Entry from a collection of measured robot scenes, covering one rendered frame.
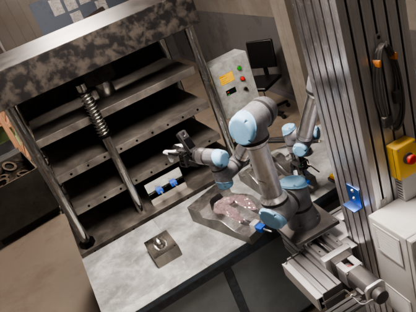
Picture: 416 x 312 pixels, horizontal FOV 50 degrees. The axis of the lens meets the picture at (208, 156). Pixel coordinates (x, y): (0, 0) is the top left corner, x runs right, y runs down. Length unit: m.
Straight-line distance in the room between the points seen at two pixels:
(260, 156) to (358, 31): 0.58
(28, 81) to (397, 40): 1.88
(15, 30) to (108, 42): 6.89
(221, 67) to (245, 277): 1.41
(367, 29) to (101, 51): 1.63
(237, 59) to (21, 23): 6.79
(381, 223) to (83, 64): 1.80
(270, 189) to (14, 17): 8.16
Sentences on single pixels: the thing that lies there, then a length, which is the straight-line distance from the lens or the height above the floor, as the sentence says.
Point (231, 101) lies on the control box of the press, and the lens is 3.23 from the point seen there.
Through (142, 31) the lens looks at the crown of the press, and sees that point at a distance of 2.76.
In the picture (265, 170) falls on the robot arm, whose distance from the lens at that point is 1.76.
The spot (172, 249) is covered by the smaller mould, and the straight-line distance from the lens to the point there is 2.53.
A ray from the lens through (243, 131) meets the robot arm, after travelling 1.65.
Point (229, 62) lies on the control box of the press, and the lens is 3.18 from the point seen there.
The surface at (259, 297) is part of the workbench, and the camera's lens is 2.79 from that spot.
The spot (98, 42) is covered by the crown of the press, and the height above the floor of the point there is 1.94.
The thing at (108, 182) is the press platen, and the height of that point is 1.04.
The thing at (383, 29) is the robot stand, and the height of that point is 1.85.
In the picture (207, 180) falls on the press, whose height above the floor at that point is 0.79.
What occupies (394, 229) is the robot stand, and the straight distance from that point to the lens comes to 1.67.
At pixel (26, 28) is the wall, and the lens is 9.54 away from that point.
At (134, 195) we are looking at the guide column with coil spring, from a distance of 3.03.
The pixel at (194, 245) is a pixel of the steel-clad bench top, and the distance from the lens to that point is 2.59.
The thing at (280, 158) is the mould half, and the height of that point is 0.92.
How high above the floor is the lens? 2.31
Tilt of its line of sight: 26 degrees down
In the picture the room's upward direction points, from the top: 21 degrees counter-clockwise
